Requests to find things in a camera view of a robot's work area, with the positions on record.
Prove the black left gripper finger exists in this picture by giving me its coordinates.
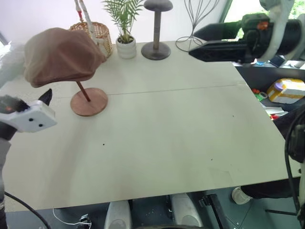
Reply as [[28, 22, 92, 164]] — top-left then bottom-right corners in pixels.
[[38, 88, 53, 106]]

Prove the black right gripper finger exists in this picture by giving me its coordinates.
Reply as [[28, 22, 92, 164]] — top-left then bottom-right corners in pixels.
[[193, 21, 243, 41], [188, 39, 249, 63]]

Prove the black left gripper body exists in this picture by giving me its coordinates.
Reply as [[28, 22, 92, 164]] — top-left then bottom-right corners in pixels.
[[0, 94, 29, 115]]

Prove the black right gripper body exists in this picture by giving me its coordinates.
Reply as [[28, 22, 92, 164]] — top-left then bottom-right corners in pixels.
[[240, 13, 275, 64]]

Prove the brown cap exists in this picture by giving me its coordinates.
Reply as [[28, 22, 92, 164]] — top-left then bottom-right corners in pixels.
[[23, 27, 108, 89]]

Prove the brown wooden hat stand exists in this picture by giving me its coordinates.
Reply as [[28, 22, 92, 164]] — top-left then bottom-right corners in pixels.
[[70, 80, 109, 117]]

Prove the dark grey hat stand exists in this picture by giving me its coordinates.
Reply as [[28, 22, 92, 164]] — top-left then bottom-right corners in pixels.
[[141, 0, 174, 61]]

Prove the black side table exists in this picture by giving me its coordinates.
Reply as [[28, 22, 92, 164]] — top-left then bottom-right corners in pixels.
[[233, 62, 305, 125]]

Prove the white translucent plastic sheet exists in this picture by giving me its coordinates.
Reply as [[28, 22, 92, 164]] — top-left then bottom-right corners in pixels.
[[0, 41, 26, 89]]

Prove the yellow and white toy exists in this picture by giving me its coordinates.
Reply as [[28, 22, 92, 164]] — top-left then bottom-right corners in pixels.
[[266, 78, 305, 104]]

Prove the woven wicker basket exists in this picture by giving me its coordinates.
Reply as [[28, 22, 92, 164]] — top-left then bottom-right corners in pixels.
[[69, 21, 113, 59]]

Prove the white red-banded stick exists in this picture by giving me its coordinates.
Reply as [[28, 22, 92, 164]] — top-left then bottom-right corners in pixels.
[[73, 0, 85, 23], [79, 0, 106, 57]]

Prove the white ribbed plant pot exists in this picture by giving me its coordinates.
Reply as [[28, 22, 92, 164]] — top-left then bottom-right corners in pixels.
[[115, 35, 137, 59]]

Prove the green palm plant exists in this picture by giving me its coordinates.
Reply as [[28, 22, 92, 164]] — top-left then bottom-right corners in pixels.
[[102, 0, 144, 44]]

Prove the silver rounded robot leg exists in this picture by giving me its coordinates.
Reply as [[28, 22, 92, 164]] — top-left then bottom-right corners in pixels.
[[104, 201, 132, 229], [171, 192, 204, 229]]

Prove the dark trouser leg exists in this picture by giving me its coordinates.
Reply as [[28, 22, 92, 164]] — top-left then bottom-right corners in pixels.
[[240, 177, 296, 199]]

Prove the white shoe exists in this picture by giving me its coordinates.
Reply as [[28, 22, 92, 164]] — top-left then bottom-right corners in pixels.
[[232, 187, 254, 206]]

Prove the black wire stand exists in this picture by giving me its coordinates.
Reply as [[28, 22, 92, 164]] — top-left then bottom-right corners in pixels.
[[175, 0, 221, 52]]

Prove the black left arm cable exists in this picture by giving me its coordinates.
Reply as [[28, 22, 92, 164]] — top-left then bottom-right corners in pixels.
[[4, 191, 52, 229]]

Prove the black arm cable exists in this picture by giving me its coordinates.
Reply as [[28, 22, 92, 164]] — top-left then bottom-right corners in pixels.
[[284, 118, 302, 217], [4, 191, 52, 229]]

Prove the thin white wire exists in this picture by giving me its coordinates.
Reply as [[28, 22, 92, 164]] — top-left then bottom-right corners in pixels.
[[52, 208, 93, 229]]

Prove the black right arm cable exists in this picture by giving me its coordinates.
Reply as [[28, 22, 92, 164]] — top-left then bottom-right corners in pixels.
[[284, 118, 302, 217]]

